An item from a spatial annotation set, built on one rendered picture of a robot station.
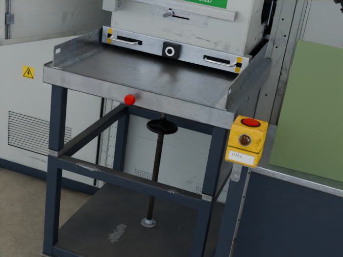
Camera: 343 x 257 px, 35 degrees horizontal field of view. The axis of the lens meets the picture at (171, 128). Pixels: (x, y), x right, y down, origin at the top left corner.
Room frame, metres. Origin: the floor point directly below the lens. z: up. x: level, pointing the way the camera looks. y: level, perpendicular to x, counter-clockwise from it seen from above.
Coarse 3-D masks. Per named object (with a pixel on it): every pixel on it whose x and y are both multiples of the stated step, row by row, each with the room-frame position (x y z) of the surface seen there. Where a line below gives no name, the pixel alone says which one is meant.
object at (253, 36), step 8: (256, 0) 1.84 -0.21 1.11; (256, 8) 1.87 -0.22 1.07; (176, 16) 1.88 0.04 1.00; (256, 16) 1.90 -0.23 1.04; (248, 24) 1.79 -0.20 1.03; (256, 24) 1.94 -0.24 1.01; (248, 32) 1.80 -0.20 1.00; (256, 32) 1.97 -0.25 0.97; (248, 40) 1.83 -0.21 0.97; (256, 40) 2.01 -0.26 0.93; (248, 48) 1.86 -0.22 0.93
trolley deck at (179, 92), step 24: (120, 48) 1.94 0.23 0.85; (48, 72) 1.61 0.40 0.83; (72, 72) 1.58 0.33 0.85; (96, 72) 1.62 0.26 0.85; (120, 72) 1.66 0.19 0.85; (144, 72) 1.69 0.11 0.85; (168, 72) 1.73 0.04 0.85; (192, 72) 1.77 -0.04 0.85; (216, 72) 1.81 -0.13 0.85; (264, 72) 1.93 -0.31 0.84; (120, 96) 1.54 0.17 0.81; (144, 96) 1.52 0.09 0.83; (168, 96) 1.50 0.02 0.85; (192, 96) 1.53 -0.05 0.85; (216, 96) 1.56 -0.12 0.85; (240, 96) 1.60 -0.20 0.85; (192, 120) 1.48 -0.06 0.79; (216, 120) 1.46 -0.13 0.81
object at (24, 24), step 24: (0, 0) 1.76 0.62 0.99; (24, 0) 1.88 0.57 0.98; (48, 0) 1.97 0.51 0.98; (72, 0) 2.06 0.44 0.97; (96, 0) 2.17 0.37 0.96; (0, 24) 1.76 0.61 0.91; (24, 24) 1.88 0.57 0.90; (48, 24) 1.97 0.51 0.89; (72, 24) 2.07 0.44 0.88; (96, 24) 2.18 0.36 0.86
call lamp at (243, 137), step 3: (240, 135) 1.21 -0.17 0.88; (243, 135) 1.20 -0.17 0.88; (246, 135) 1.20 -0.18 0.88; (249, 135) 1.20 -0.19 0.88; (240, 138) 1.20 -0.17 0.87; (243, 138) 1.19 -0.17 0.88; (246, 138) 1.19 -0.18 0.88; (249, 138) 1.20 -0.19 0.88; (240, 141) 1.20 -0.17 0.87; (243, 141) 1.19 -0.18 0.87; (246, 141) 1.19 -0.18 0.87; (249, 141) 1.20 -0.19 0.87; (240, 144) 1.21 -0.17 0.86; (243, 144) 1.19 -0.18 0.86; (246, 144) 1.19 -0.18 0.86; (249, 144) 1.20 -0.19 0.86
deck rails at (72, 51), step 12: (84, 36) 1.79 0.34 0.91; (96, 36) 1.89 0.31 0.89; (60, 48) 1.64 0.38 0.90; (72, 48) 1.72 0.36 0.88; (84, 48) 1.80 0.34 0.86; (96, 48) 1.87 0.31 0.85; (264, 48) 2.04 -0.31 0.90; (60, 60) 1.64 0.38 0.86; (72, 60) 1.70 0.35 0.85; (252, 60) 1.79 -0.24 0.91; (240, 72) 1.62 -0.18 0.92; (252, 72) 1.85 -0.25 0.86; (240, 84) 1.65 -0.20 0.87; (228, 96) 1.47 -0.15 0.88
